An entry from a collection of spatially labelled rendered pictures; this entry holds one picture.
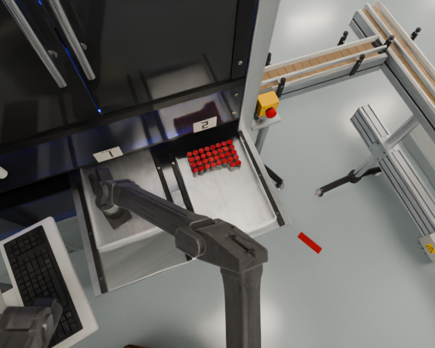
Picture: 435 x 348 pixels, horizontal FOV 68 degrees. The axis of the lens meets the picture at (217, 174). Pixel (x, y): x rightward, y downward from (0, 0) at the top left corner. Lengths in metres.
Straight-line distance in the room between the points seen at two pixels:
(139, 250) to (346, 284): 1.37
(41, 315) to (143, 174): 0.68
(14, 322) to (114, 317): 1.39
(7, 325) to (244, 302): 0.40
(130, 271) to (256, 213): 0.47
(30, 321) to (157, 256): 0.54
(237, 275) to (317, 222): 1.64
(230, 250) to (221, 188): 0.64
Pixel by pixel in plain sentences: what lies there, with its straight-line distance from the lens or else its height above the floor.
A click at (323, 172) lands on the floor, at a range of 2.30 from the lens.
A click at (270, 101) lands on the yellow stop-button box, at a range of 1.19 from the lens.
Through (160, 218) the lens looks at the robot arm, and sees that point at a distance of 0.71.
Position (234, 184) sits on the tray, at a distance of 1.18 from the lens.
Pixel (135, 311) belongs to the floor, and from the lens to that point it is 2.02.
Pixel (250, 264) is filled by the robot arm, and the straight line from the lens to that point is 0.56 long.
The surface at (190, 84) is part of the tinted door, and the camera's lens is 0.95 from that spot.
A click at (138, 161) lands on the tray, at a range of 1.24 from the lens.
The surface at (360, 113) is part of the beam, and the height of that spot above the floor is 0.53.
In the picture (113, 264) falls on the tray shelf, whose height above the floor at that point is 0.88.
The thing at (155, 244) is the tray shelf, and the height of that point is 0.88.
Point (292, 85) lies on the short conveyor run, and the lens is 1.39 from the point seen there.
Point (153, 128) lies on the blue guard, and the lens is 1.06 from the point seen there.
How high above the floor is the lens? 1.98
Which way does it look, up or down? 67 degrees down
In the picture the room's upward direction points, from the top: 4 degrees clockwise
